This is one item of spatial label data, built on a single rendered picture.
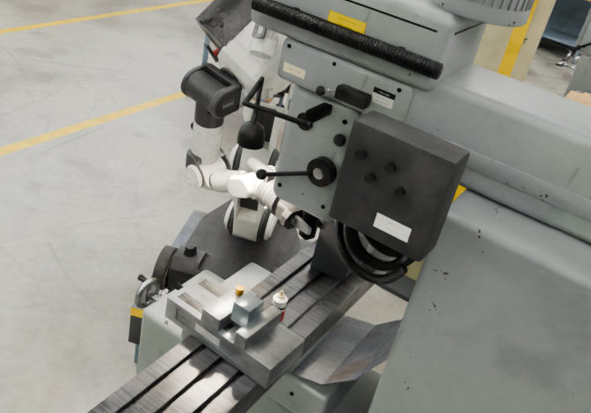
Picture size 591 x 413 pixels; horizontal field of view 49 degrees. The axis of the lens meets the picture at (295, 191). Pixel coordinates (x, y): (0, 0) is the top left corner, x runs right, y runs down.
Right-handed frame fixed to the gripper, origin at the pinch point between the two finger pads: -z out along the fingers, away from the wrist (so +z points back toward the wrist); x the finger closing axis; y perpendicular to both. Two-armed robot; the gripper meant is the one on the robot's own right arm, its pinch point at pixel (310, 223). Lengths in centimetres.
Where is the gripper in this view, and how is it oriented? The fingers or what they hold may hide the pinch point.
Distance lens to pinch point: 175.2
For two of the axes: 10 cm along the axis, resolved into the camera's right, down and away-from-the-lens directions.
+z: -6.5, -4.9, 5.7
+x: 7.3, -2.1, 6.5
